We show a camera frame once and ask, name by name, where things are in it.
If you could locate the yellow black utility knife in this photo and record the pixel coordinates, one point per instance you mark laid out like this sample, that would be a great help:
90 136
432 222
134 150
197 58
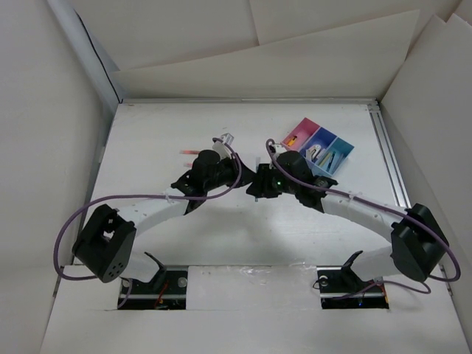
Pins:
291 140

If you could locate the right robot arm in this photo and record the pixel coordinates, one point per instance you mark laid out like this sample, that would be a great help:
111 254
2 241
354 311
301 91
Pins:
416 243

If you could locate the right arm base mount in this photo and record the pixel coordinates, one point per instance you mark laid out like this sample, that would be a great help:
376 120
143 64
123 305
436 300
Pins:
339 288

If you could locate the yellow highlighter pen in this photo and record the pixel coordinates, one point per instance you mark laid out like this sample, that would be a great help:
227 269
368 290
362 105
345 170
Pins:
324 159

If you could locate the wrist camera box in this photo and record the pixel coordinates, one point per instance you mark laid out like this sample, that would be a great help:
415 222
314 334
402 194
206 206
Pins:
276 149
221 145

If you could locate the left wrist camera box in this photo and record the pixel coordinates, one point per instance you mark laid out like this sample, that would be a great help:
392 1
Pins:
221 145

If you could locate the pink blue three-compartment organizer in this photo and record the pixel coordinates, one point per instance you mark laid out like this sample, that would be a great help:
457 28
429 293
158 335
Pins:
310 133

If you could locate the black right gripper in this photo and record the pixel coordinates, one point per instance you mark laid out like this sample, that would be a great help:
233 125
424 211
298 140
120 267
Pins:
260 185

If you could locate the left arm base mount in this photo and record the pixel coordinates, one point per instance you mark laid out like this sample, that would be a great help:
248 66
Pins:
148 284

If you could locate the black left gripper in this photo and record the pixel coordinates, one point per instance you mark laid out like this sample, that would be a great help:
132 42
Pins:
231 162

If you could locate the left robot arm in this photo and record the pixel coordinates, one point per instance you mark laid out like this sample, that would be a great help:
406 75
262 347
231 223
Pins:
105 245

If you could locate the aluminium rail right edge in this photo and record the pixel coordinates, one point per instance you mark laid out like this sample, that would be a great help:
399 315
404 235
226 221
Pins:
396 180

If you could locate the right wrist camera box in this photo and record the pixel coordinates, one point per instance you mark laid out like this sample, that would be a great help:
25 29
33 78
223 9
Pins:
276 149

